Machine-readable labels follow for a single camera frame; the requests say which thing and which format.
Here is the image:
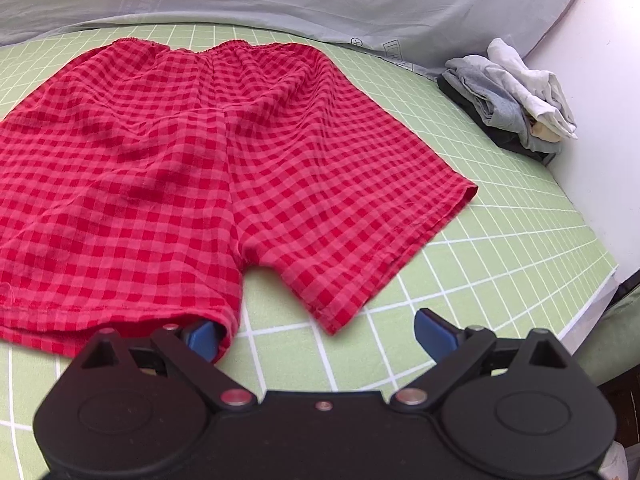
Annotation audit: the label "white crumpled garment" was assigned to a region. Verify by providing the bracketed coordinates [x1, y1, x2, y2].
[486, 38, 579, 142]

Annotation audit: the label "red checkered shorts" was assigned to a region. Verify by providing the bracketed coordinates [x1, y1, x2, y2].
[0, 38, 479, 364]

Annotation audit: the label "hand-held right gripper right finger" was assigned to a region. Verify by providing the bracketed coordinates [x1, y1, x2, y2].
[391, 309, 574, 409]

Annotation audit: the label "black folded garment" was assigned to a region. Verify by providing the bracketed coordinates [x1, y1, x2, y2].
[437, 74, 550, 163]

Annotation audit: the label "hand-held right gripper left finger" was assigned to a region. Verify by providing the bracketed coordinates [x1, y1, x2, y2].
[79, 321, 254, 409]

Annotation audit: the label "grey folded garment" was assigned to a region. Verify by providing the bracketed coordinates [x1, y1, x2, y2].
[444, 55, 552, 154]

